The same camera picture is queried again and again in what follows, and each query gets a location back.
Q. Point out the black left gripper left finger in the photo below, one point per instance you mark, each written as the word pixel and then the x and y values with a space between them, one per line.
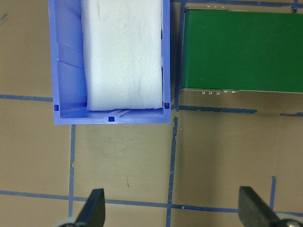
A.
pixel 93 213

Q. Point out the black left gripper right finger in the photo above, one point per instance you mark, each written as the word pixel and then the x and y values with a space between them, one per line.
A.
pixel 253 211

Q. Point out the blue source bin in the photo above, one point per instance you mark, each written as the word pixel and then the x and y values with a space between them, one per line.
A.
pixel 68 74

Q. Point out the green conveyor belt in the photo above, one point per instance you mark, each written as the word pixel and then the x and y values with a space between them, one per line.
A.
pixel 237 50

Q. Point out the white foam pad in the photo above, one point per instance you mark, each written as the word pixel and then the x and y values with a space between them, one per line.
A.
pixel 122 53

